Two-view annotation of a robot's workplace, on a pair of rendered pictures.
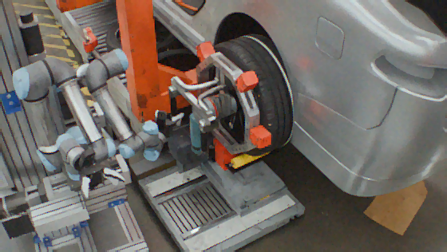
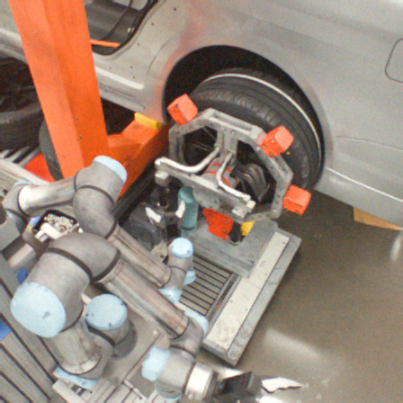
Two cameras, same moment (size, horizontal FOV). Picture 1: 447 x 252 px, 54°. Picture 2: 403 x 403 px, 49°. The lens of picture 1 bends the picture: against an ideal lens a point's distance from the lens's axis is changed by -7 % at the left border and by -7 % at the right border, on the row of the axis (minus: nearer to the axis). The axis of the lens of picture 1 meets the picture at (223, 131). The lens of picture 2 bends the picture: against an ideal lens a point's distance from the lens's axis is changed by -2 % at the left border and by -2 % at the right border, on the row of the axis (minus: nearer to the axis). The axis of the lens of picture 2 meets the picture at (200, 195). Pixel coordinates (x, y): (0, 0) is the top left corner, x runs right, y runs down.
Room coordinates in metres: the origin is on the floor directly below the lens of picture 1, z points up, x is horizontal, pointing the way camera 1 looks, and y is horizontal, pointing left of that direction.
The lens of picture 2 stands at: (0.98, 0.71, 2.27)
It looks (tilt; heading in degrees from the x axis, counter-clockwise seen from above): 52 degrees down; 330
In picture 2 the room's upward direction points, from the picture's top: 3 degrees clockwise
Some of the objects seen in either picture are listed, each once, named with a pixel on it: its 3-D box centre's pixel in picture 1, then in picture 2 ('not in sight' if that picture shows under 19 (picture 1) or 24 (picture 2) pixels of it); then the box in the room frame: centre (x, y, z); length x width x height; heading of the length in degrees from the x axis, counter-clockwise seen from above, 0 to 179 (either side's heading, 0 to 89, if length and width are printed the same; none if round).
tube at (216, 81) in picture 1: (195, 75); (192, 148); (2.05, 0.14, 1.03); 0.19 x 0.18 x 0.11; 122
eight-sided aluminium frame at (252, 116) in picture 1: (225, 104); (227, 170); (2.03, -0.01, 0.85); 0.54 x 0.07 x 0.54; 32
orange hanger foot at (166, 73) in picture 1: (191, 75); (133, 136); (2.55, 0.21, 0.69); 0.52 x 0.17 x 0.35; 122
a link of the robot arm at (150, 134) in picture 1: (148, 135); (180, 257); (1.71, 0.36, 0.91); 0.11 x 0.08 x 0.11; 138
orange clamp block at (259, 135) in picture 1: (259, 136); (296, 200); (1.77, -0.18, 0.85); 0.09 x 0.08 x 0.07; 32
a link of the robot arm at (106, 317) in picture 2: (78, 142); (106, 319); (1.57, 0.68, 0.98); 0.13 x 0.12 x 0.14; 131
